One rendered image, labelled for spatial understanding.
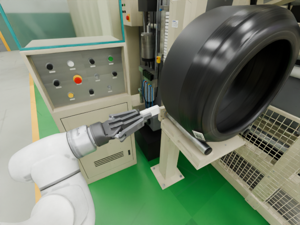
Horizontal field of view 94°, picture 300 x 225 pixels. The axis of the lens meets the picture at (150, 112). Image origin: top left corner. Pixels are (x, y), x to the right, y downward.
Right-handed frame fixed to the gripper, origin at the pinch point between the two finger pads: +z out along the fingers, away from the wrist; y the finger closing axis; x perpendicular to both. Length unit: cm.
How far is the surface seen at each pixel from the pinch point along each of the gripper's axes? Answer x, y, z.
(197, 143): 25.8, -5.1, 19.8
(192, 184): 120, 10, 37
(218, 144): 39, -5, 37
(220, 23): -22.6, -1.2, 26.9
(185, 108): 0.4, -5.1, 11.4
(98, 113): 31, 57, -18
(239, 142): 41, -9, 50
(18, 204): 99, 68, -116
